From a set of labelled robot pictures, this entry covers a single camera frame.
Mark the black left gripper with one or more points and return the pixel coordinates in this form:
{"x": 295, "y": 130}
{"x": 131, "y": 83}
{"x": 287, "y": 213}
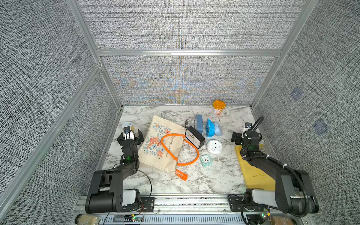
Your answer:
{"x": 138, "y": 141}

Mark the blue round whale alarm clock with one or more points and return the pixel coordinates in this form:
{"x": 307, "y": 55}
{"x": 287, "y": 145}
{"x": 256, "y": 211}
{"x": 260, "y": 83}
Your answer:
{"x": 210, "y": 128}

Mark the white round alarm clock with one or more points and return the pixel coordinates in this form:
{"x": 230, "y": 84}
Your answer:
{"x": 214, "y": 147}

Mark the beige canvas tote bag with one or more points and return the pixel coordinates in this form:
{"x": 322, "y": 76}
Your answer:
{"x": 162, "y": 145}

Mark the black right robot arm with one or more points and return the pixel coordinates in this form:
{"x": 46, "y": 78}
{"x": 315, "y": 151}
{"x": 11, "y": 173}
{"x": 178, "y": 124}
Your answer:
{"x": 294, "y": 193}

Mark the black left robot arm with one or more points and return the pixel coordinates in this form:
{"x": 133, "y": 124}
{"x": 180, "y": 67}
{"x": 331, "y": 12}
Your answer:
{"x": 106, "y": 193}

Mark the cup with orange lid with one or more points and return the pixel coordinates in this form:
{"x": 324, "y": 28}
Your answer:
{"x": 218, "y": 106}

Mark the yellow cutting board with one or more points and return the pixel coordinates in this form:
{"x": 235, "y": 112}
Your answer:
{"x": 254, "y": 177}

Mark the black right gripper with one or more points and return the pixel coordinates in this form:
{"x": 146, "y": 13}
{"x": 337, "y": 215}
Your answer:
{"x": 234, "y": 134}

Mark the blue-grey rectangular alarm clock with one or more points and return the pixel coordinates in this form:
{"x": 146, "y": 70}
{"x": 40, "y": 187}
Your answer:
{"x": 198, "y": 123}

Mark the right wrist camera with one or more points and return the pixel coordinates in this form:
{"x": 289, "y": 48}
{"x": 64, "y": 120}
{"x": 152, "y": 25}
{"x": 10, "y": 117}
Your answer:
{"x": 247, "y": 126}

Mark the black square alarm clock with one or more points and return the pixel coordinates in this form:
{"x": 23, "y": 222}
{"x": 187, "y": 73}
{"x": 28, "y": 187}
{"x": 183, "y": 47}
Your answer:
{"x": 194, "y": 137}

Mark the mint green square alarm clock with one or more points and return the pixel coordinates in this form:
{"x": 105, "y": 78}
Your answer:
{"x": 206, "y": 160}

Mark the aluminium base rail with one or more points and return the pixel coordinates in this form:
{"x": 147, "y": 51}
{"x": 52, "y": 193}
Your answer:
{"x": 183, "y": 209}

